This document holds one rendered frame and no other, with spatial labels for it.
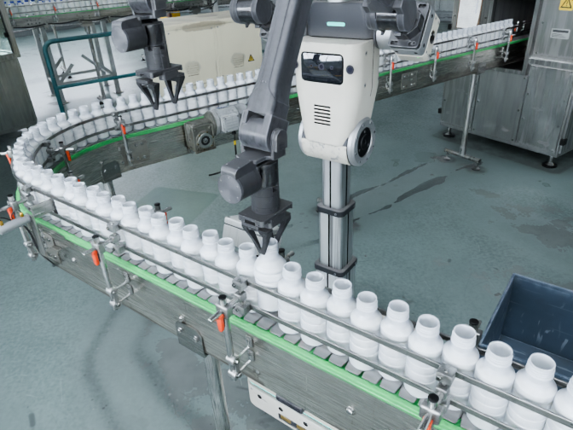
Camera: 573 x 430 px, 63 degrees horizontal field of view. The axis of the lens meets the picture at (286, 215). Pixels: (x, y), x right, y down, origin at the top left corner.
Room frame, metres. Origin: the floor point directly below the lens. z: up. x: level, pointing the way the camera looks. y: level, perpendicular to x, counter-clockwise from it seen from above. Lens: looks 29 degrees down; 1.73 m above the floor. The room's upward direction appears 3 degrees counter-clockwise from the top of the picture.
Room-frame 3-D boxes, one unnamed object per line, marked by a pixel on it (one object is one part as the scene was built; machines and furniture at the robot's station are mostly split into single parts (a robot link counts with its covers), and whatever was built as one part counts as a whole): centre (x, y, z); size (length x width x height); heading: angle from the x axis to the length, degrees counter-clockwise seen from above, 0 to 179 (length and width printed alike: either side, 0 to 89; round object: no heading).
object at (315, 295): (0.74, -0.05, 1.08); 0.06 x 0.06 x 0.17
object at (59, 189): (1.31, 0.69, 1.08); 0.06 x 0.06 x 0.17
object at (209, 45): (5.23, 0.79, 0.59); 1.10 x 0.62 x 1.18; 124
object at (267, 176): (0.82, 0.04, 1.36); 0.07 x 0.06 x 0.07; 142
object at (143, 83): (1.19, 0.31, 1.44); 0.07 x 0.07 x 0.09; 53
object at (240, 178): (0.79, 0.06, 1.39); 0.12 x 0.09 x 0.12; 142
